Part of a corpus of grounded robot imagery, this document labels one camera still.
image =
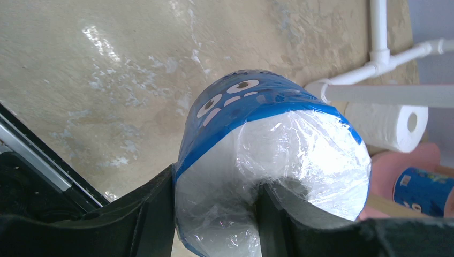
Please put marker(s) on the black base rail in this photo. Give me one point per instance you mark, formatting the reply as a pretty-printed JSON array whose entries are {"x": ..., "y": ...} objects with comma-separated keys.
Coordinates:
[{"x": 36, "y": 183}]

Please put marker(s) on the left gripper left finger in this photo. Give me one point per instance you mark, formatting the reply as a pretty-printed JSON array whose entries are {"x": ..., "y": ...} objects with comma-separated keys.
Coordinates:
[{"x": 140, "y": 223}]

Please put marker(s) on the pink three-tier shelf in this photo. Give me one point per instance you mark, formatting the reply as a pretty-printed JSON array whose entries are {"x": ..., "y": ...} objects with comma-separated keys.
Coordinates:
[{"x": 387, "y": 167}]

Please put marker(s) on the white roll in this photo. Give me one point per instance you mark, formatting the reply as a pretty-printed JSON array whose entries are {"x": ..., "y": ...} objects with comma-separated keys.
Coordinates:
[
  {"x": 425, "y": 192},
  {"x": 251, "y": 127},
  {"x": 399, "y": 128}
]

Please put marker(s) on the white pvc pipe frame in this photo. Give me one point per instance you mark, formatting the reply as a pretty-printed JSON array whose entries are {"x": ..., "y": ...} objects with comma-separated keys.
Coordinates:
[{"x": 347, "y": 87}]

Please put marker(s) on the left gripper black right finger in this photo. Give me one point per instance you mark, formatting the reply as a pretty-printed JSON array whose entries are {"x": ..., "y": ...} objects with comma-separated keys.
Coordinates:
[{"x": 291, "y": 226}]

